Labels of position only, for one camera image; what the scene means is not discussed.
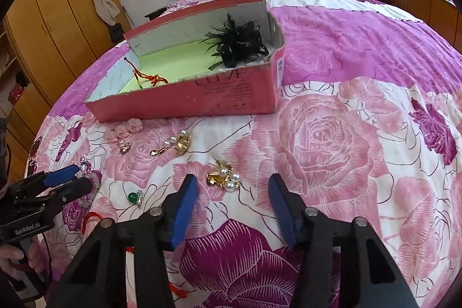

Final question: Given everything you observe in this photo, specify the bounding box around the clear crystal bracelet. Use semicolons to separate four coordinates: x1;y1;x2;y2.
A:
77;157;102;209

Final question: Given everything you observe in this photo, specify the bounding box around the red ornament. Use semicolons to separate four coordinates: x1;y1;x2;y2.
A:
9;73;31;104

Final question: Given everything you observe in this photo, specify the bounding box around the wooden cabinet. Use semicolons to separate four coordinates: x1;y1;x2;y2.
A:
388;0;462;46

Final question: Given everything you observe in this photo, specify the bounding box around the wooden wardrobe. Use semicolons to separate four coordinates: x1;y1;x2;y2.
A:
3;0;132;107

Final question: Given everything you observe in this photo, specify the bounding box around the green bead pendant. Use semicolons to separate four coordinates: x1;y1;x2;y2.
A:
127;190;144;208

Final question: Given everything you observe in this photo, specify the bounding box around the black feather hair accessory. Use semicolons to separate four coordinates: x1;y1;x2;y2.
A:
207;14;269;70

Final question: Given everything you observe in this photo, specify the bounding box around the pink cardboard box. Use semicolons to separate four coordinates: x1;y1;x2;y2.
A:
84;0;286;123

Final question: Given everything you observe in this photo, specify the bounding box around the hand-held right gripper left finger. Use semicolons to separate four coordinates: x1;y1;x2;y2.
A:
54;174;199;308

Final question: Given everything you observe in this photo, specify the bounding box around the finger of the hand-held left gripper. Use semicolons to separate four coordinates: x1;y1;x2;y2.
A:
22;165;81;191
47;177;94;212

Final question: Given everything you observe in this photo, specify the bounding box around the beige cloth bag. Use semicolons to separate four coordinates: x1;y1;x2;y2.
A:
93;0;121;26

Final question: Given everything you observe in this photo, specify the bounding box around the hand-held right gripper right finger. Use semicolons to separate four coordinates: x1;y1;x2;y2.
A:
268;174;419;308

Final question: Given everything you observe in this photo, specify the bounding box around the gold pearl brooch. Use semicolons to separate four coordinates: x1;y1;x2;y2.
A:
150;130;192;156
206;158;243;192

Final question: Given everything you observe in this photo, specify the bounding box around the brown string bracelet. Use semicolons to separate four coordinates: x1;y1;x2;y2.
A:
124;57;169;89

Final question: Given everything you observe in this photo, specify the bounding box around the black bag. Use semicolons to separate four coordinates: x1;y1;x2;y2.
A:
108;23;126;44

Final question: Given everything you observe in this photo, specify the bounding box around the pink pig hair clip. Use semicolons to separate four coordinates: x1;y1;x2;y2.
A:
105;118;144;146

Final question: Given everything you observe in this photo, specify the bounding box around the wooden open shelf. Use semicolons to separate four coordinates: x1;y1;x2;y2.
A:
0;19;51;186

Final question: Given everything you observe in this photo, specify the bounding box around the person's left hand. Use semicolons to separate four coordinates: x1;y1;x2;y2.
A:
0;239;41;281

